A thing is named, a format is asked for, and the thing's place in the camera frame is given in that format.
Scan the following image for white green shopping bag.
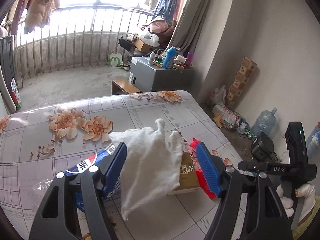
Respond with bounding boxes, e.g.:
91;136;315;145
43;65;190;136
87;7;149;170
109;50;123;67

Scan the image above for colourful packaging trash pile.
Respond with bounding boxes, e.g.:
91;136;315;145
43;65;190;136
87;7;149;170
212;105;253;138

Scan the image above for blue detergent bottle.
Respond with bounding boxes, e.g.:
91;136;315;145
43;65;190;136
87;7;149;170
162;47;177;69

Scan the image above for floral plaid bed sheet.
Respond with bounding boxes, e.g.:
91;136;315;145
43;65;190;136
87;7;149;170
1;90;241;239

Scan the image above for red wrapper scrap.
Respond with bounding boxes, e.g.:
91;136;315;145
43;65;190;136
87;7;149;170
189;137;217;201

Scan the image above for right hand white glove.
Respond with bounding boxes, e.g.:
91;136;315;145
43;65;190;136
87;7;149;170
275;182;317;222

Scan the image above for blue pepsi bottle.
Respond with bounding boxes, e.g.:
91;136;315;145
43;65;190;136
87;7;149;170
65;144;117;200

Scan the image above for metal balcony railing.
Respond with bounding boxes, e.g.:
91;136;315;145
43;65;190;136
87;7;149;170
14;5;153;80

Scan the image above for rolled patterned floor mat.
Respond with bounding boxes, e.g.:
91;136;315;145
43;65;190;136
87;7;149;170
225;57;257;108

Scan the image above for white plastic bag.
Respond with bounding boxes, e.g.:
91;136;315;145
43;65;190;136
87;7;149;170
207;85;226;109

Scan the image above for dark grey bedside cabinet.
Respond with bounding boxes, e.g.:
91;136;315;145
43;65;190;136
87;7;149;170
129;57;195;92

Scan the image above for gold cigarette box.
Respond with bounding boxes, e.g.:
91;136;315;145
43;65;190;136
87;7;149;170
167;152;200;196

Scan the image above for grey curtain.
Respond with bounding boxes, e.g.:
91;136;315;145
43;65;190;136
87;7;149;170
167;0;234;53

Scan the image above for hanging blue clothes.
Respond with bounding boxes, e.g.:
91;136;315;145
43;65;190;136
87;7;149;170
152;0;178;25

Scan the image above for dark grey foot bath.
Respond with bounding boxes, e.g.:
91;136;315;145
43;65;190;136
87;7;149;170
251;132;274;162

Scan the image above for small brown wooden stool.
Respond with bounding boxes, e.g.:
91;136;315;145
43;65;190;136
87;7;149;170
111;79;141;95

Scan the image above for cardboard box with clutter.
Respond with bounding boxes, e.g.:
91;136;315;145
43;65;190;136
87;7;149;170
118;27;160;53

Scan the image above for large clear water jug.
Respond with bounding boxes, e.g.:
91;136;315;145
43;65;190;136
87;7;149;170
251;107;277;138

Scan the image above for hanging beige down jacket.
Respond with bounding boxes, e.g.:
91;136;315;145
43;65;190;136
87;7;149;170
24;0;60;34

